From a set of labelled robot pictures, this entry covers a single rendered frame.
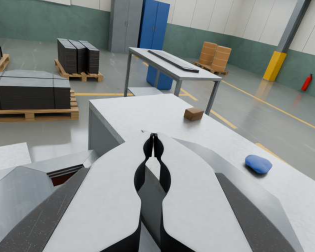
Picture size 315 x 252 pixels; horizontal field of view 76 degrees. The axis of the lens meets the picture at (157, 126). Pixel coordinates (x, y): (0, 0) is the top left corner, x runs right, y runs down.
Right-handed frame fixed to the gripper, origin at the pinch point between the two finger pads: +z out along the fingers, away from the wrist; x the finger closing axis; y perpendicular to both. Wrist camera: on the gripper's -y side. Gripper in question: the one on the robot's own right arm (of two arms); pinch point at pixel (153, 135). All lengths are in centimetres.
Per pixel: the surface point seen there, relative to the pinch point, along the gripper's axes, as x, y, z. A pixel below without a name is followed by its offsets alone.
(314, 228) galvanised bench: 50, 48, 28
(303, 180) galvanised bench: 62, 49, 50
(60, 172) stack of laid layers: -41, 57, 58
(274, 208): 38, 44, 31
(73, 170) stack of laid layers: -36, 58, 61
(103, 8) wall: -195, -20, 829
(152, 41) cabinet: -16, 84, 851
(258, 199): 34, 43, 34
